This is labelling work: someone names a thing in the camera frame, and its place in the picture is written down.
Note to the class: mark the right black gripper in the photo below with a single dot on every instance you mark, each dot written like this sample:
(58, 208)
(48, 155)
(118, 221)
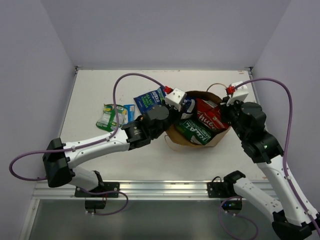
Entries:
(224, 108)

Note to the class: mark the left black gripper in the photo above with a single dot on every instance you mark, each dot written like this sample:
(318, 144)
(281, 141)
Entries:
(178, 113)

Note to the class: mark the brown paper bag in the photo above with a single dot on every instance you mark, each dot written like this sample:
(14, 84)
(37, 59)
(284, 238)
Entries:
(176, 141)

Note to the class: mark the dark green snack packet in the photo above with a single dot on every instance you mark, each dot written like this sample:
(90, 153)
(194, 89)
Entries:
(194, 131)

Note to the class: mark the red snack bag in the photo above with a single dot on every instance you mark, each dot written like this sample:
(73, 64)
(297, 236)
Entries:
(209, 113)

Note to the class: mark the dark blue crisps bag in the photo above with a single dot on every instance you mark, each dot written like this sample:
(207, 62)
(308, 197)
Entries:
(146, 101)

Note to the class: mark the blue white snack packet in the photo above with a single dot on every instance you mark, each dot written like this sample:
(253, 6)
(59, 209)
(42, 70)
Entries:
(130, 113)

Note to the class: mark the blue silver crisps bag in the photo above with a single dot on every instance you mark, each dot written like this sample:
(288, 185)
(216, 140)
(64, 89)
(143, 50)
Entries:
(188, 107)

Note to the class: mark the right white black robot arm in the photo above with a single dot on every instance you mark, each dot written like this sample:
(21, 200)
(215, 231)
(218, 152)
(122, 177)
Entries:
(291, 215)

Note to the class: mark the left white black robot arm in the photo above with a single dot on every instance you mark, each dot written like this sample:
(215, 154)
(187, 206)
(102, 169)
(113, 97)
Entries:
(62, 160)

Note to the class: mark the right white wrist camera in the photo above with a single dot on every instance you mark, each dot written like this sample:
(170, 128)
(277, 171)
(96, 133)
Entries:
(237, 91)

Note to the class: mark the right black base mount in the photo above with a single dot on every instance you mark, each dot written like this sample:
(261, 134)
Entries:
(223, 188)

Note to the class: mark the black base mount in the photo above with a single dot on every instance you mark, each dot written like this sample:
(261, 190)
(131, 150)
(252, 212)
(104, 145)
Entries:
(223, 188)
(93, 203)

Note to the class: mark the aluminium rail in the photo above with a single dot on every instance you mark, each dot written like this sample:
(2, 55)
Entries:
(172, 190)

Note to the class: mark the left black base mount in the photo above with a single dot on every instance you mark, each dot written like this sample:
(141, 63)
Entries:
(93, 203)

